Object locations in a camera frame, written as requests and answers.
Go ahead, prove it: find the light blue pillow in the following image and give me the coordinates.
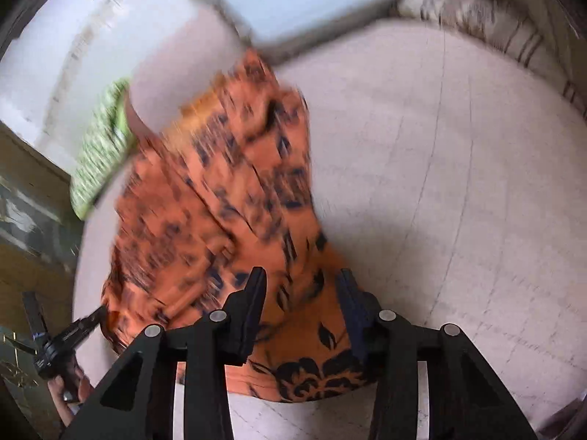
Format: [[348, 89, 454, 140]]
[[181, 0, 417, 62]]

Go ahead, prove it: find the person's left hand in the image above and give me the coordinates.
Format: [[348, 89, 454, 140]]
[[48, 366, 95, 427]]

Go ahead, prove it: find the orange dark-printed garment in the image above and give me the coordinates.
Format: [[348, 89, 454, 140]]
[[100, 48, 382, 404]]

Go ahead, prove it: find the pale checked bed sheet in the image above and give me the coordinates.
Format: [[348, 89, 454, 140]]
[[73, 7, 587, 440]]

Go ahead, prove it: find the beige striped pillow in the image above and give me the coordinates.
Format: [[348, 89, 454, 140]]
[[397, 0, 587, 116]]

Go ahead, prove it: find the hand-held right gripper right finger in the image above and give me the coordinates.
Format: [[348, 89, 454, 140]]
[[336, 268, 538, 440]]

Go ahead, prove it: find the green patterned cloth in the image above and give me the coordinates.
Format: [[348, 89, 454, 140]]
[[69, 78, 138, 221]]

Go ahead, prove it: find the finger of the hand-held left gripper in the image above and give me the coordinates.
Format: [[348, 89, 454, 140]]
[[22, 291, 48, 337], [69, 305, 107, 337]]

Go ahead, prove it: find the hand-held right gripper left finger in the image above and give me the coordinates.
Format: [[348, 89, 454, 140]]
[[59, 267, 268, 440]]

